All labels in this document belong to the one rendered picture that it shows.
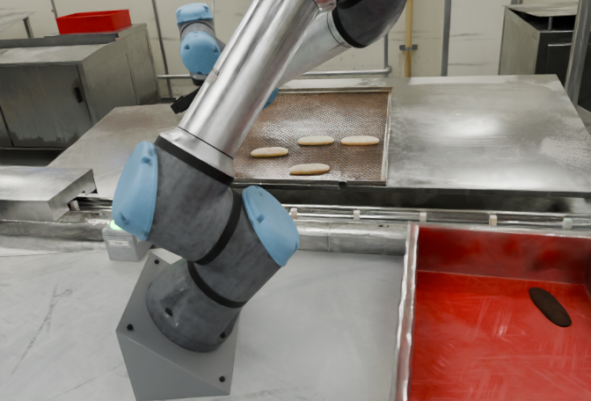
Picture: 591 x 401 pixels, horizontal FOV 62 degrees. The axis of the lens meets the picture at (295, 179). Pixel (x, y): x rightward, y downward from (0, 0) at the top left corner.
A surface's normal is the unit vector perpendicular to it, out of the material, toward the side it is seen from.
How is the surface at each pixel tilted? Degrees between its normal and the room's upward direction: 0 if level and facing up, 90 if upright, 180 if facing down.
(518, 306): 0
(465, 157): 10
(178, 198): 73
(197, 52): 99
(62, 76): 90
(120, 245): 90
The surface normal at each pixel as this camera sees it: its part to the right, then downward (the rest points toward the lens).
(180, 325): 0.04, 0.06
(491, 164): -0.11, -0.81
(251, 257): 0.19, 0.40
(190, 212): 0.50, 0.18
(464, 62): -0.20, 0.43
